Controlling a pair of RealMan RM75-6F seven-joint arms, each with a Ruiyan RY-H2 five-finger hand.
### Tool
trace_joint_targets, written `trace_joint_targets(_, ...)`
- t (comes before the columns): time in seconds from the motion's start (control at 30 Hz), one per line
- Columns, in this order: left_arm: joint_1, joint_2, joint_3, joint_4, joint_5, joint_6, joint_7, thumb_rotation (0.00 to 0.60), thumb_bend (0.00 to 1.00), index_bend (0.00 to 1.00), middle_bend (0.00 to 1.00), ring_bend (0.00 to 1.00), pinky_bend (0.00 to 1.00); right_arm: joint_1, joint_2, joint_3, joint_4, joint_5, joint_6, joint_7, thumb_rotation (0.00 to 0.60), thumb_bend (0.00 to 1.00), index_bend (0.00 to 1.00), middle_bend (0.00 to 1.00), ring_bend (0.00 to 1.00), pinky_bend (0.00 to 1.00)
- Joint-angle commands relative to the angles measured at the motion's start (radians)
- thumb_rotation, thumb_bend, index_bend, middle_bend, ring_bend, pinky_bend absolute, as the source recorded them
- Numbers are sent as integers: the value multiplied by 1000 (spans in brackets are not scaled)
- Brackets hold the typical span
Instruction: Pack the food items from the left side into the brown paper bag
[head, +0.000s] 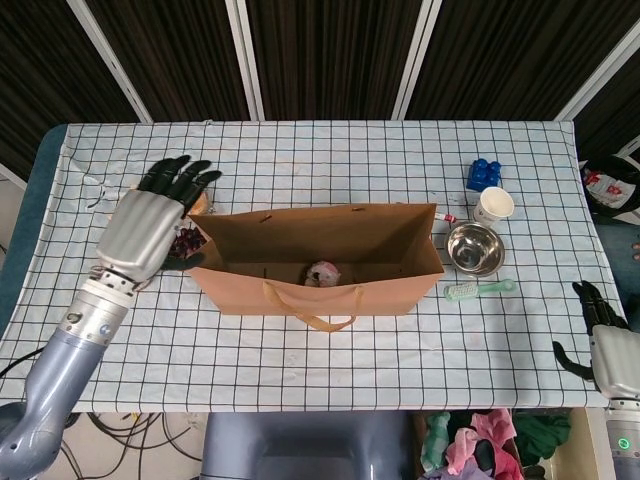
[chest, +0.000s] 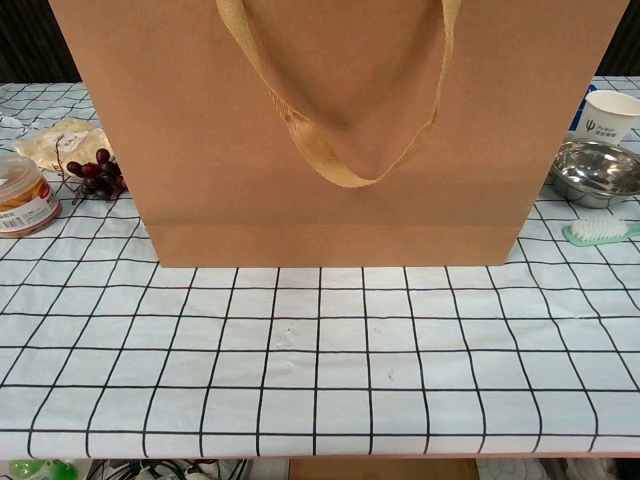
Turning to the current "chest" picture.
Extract green toothbrush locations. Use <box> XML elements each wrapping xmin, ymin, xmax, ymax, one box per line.
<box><xmin>562</xmin><ymin>215</ymin><xmax>632</xmax><ymax>248</ymax></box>

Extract white paper cup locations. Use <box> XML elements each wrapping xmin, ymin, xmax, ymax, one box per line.
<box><xmin>583</xmin><ymin>89</ymin><xmax>640</xmax><ymax>149</ymax></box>

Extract green plastic object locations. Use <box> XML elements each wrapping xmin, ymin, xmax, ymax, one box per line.
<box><xmin>9</xmin><ymin>459</ymin><xmax>76</xmax><ymax>480</ymax></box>

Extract brown paper shopping bag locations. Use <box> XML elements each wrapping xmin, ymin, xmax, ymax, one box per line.
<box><xmin>49</xmin><ymin>0</ymin><xmax>632</xmax><ymax>269</ymax></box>

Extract stainless steel bowl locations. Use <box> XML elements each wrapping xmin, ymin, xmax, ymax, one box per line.
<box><xmin>548</xmin><ymin>139</ymin><xmax>640</xmax><ymax>210</ymax></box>

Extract yellow snack packet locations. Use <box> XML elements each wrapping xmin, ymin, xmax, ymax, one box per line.
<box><xmin>12</xmin><ymin>117</ymin><xmax>109</xmax><ymax>174</ymax></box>

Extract brown cardboard box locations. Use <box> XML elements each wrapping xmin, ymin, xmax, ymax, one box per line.
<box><xmin>288</xmin><ymin>457</ymin><xmax>480</xmax><ymax>480</ymax></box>

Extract white black checked tablecloth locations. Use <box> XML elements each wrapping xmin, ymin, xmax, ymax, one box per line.
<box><xmin>0</xmin><ymin>74</ymin><xmax>640</xmax><ymax>459</ymax></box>

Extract clear plastic cookie jar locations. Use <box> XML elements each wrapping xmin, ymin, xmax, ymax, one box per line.
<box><xmin>0</xmin><ymin>153</ymin><xmax>62</xmax><ymax>237</ymax></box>

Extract black floor cable tangle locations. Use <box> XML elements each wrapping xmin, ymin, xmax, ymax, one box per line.
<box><xmin>84</xmin><ymin>457</ymin><xmax>251</xmax><ymax>480</ymax></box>

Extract dark red grapes bunch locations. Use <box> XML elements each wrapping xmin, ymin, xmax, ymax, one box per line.
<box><xmin>54</xmin><ymin>148</ymin><xmax>129</xmax><ymax>204</ymax></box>

